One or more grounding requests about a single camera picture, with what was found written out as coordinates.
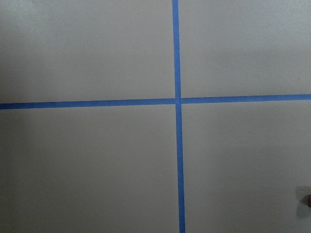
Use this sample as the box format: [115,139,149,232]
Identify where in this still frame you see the red strawberry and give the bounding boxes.
[307,195,311,208]

